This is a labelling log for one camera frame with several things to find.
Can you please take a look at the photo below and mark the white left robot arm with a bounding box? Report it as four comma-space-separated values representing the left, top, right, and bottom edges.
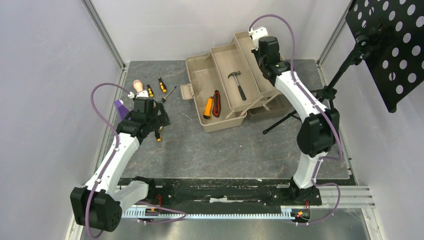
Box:
70, 97, 171, 232

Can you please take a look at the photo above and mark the aluminium frame rail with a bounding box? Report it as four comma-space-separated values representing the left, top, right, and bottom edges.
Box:
81, 0, 127, 70

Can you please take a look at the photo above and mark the thin black-yellow screwdriver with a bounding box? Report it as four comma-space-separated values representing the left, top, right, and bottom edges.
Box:
154, 130, 162, 142

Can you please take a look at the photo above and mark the purple box with grid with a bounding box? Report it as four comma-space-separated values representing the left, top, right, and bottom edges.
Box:
113, 99, 130, 121

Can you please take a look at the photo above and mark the small black-yellow screwdriver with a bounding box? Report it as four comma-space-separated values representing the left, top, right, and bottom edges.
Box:
144, 76, 155, 98

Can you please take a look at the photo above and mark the beige wooden handle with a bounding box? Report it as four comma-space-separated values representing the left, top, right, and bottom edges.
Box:
133, 79, 145, 94

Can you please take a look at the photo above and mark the large black-yellow Phillips screwdriver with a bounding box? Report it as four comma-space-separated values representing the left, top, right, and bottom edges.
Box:
161, 86, 177, 103

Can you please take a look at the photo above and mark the medium black-yellow screwdriver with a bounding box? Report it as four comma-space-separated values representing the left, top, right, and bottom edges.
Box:
154, 68, 168, 93

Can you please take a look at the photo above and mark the black tripod stand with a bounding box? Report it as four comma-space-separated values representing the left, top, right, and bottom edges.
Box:
262, 41, 368, 134

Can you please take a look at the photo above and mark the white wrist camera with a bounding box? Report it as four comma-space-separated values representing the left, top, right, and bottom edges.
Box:
127, 90, 150, 99
248, 26, 269, 42

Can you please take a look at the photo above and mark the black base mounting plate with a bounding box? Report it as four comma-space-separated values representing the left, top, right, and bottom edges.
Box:
119, 176, 322, 214

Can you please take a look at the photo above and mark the black perforated panel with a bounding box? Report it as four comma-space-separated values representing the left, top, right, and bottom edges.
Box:
345, 0, 424, 113

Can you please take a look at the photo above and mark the beige translucent tool box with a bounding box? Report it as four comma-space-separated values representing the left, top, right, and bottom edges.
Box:
180, 31, 292, 133

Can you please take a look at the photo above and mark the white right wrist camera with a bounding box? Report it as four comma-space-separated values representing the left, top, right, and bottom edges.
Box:
248, 26, 269, 42

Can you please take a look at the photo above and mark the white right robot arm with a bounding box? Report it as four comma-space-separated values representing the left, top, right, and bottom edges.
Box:
252, 36, 340, 204

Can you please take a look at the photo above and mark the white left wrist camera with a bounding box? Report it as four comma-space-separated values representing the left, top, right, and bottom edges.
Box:
127, 90, 150, 99

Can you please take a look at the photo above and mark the red black utility knife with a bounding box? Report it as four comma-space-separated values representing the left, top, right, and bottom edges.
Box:
211, 90, 221, 118

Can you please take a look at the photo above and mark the claw hammer black grip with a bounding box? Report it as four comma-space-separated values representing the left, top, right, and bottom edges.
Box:
227, 71, 247, 101

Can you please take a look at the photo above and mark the orange handled tool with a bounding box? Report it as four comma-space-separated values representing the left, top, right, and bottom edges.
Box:
203, 96, 214, 120

